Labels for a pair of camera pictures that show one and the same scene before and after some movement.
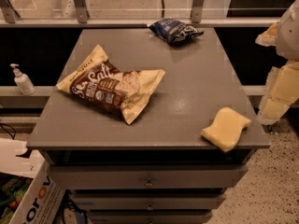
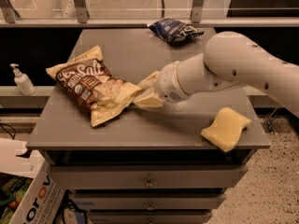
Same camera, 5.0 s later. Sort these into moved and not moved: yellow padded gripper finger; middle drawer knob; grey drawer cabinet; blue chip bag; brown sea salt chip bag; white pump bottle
Moved: yellow padded gripper finger; brown sea salt chip bag
Not moved: white pump bottle; grey drawer cabinet; middle drawer knob; blue chip bag
